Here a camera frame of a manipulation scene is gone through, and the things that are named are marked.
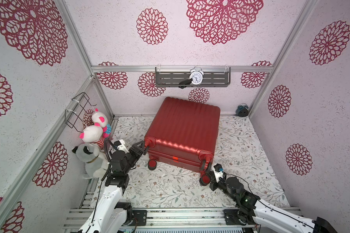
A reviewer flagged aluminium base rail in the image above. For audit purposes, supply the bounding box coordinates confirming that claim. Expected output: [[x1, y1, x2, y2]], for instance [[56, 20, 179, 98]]
[[62, 206, 302, 231]]

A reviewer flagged grey metal wall shelf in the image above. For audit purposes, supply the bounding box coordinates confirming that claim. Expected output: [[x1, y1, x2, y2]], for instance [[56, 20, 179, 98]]
[[155, 67, 231, 89]]

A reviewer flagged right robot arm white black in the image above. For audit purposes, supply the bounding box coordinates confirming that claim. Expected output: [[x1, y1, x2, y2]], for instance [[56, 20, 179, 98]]
[[209, 173, 336, 233]]

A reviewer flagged black object on shelf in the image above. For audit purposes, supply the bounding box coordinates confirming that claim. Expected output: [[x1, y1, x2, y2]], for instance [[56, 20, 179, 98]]
[[179, 79, 193, 89]]

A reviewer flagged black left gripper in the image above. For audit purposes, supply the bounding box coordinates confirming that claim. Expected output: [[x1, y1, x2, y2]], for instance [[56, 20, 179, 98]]
[[123, 141, 144, 175]]

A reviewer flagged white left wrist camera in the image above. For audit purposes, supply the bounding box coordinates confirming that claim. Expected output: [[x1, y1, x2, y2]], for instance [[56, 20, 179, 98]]
[[113, 139, 129, 153]]

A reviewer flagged black wire wall basket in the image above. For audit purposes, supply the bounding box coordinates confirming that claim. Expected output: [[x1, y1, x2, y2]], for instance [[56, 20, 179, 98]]
[[64, 92, 96, 133]]

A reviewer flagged red ribbed hard-shell suitcase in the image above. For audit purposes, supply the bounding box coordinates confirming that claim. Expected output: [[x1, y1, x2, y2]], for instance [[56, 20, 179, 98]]
[[144, 97, 221, 186]]

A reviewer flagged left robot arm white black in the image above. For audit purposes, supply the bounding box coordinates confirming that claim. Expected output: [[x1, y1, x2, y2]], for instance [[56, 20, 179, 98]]
[[78, 139, 149, 233]]

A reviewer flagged white alarm clock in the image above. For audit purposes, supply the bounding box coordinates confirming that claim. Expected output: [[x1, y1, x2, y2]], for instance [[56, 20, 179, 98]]
[[189, 68, 204, 85]]

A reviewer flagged white pink plush toy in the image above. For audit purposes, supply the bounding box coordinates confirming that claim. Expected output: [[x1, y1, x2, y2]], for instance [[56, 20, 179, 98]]
[[91, 108, 112, 138]]

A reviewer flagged grey white plush dog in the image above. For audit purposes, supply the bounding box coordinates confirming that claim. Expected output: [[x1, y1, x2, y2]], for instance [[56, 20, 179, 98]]
[[72, 143, 109, 180]]

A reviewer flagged dark teal alarm clock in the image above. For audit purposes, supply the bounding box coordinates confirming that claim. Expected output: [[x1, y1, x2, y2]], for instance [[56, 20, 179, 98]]
[[236, 103, 249, 117]]

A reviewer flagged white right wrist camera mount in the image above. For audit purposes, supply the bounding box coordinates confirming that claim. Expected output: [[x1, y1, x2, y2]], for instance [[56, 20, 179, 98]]
[[212, 163, 226, 183]]

